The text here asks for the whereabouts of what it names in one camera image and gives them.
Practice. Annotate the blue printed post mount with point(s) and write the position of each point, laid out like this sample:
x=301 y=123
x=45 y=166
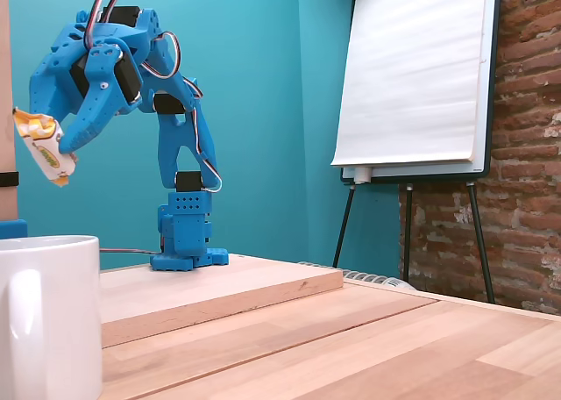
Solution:
x=13 y=230

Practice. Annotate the light wooden board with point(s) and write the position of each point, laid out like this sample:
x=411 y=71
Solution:
x=219 y=290

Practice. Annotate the white ceramic mug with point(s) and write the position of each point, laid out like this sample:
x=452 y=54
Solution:
x=48 y=312

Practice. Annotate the flipchart easel with paper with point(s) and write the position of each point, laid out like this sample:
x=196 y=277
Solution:
x=416 y=66

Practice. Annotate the wooden post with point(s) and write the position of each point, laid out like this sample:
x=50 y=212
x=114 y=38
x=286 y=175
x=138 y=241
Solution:
x=5 y=44

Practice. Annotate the white radiator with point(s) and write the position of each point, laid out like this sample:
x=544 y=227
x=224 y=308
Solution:
x=377 y=280

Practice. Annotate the sweet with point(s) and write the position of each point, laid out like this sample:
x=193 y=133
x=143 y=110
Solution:
x=44 y=150

